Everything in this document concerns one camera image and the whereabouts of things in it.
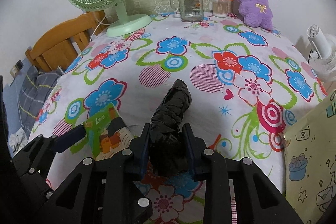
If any green orange tissue pack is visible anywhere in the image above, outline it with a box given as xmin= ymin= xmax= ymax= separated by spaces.
xmin=83 ymin=103 xmax=134 ymax=161

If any black plastic bag bundle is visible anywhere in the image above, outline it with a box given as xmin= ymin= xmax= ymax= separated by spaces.
xmin=149 ymin=79 xmax=191 ymax=177

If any crumpled white cloth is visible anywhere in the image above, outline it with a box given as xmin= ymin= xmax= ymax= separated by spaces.
xmin=8 ymin=128 xmax=28 ymax=156

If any grey plaid pillow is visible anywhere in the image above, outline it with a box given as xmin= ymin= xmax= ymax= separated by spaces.
xmin=18 ymin=65 xmax=62 ymax=138

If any yellow patterned storage box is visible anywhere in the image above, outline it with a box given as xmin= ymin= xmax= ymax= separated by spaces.
xmin=284 ymin=92 xmax=335 ymax=223

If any floral tablecloth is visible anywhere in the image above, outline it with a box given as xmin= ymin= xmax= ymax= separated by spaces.
xmin=27 ymin=12 xmax=329 ymax=224

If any white standing fan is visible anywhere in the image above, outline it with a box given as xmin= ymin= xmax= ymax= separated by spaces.
xmin=295 ymin=24 xmax=335 ymax=83

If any purple plush bunny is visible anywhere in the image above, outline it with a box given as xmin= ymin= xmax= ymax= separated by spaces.
xmin=236 ymin=0 xmax=273 ymax=31

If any small jar with orange lid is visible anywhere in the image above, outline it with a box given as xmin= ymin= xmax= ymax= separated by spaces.
xmin=211 ymin=0 xmax=234 ymax=18

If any wall power socket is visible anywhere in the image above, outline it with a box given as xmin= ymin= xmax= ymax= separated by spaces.
xmin=10 ymin=60 xmax=24 ymax=78

